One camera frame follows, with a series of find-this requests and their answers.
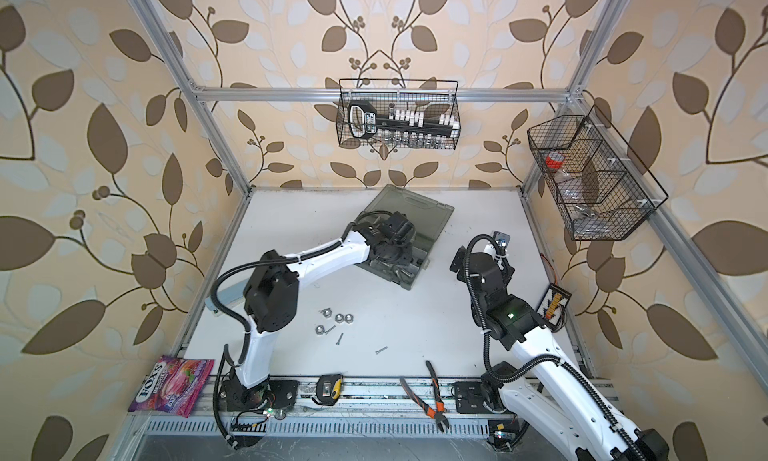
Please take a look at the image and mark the black wire basket back wall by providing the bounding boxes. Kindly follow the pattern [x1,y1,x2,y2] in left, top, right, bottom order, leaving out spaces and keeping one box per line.
[335,76,462,150]

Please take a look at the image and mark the socket set on rail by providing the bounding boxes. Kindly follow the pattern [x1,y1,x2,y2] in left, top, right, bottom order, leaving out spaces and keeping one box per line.
[345,100,461,141]

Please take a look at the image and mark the yellow black multimeter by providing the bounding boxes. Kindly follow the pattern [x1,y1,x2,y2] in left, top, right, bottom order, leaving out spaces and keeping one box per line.
[536,284,572,333]

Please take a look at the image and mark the black wire basket wall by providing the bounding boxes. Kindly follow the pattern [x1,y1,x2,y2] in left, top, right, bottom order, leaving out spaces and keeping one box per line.
[335,76,462,150]
[527,106,668,241]

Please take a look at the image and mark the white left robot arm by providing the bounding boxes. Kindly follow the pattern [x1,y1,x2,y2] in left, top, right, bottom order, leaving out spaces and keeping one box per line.
[209,210,416,391]

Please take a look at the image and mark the grey plastic organizer box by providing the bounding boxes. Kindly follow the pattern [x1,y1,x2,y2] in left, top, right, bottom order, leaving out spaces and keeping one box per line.
[355,184,454,290]

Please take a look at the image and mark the black wire basket right wall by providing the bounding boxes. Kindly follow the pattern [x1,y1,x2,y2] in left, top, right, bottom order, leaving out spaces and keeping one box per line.
[527,106,668,241]

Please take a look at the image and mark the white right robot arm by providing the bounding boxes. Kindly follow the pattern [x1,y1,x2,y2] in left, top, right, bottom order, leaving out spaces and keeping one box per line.
[451,234,670,460]

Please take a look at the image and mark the yellow black tape measure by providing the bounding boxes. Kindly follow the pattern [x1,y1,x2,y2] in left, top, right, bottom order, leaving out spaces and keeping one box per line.
[312,373,343,407]

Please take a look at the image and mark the orange handled pliers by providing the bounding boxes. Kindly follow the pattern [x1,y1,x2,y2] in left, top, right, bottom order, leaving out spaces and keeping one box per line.
[399,360,451,433]

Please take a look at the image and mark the red capped bottle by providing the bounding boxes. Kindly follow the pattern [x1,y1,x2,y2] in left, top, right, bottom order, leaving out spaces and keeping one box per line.
[544,151,566,175]

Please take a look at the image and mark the pink candy bag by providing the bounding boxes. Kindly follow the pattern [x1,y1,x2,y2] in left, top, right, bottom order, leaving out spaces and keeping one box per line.
[128,356,215,418]

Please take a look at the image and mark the pile of silver nuts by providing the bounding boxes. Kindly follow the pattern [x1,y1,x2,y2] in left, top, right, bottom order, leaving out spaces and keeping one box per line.
[314,308,354,336]

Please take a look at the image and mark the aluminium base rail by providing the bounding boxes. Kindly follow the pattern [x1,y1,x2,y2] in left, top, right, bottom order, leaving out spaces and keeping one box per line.
[134,377,517,440]

